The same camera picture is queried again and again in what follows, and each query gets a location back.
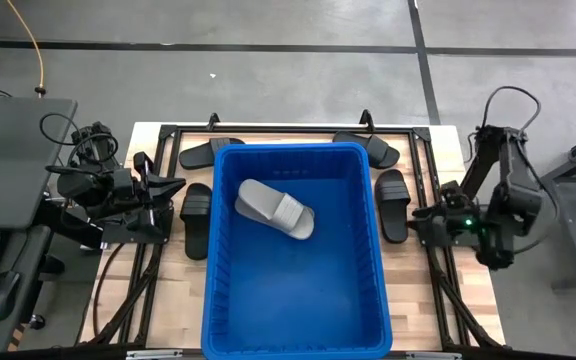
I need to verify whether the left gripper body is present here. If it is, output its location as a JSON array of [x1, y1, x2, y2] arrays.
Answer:
[[112, 167, 157, 236]]

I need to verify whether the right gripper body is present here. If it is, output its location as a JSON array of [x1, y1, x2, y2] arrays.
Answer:
[[430, 180, 477, 246]]

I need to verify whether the black slide sandal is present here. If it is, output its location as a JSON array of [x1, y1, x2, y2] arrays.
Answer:
[[374, 168, 412, 245], [332, 130, 401, 170], [178, 137, 245, 170], [180, 182, 213, 261]]

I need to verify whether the large blue plastic bin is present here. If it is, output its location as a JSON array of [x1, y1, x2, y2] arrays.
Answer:
[[200, 142, 394, 360]]

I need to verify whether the dark grey desk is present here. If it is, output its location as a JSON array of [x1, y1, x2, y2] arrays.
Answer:
[[0, 224, 54, 354]]

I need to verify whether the grey screen panel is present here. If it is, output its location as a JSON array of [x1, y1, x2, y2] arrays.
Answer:
[[0, 94, 79, 231]]

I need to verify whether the black computer mouse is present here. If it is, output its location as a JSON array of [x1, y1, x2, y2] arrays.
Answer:
[[0, 270, 22, 322]]

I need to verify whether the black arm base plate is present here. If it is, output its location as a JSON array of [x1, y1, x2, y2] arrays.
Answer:
[[100, 207, 174, 246], [415, 207, 489, 247]]

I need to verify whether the thick black cable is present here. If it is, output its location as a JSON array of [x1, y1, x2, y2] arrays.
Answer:
[[91, 242, 125, 337]]

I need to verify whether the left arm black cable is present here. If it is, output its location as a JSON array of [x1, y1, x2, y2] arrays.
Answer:
[[39, 112, 119, 151]]

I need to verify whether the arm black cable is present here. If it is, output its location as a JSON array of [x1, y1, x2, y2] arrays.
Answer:
[[467, 85, 542, 151], [39, 112, 119, 151]]

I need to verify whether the silver metal bracket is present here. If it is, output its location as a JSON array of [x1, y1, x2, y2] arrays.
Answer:
[[405, 351, 462, 360], [125, 349, 184, 360]]

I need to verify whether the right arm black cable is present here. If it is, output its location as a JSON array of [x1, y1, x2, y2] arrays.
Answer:
[[467, 85, 542, 151]]

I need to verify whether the black metal rig frame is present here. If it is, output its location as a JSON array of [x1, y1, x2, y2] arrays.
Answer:
[[80, 109, 507, 349]]

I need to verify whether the yellow cable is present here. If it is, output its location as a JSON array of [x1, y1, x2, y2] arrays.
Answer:
[[6, 0, 47, 96]]

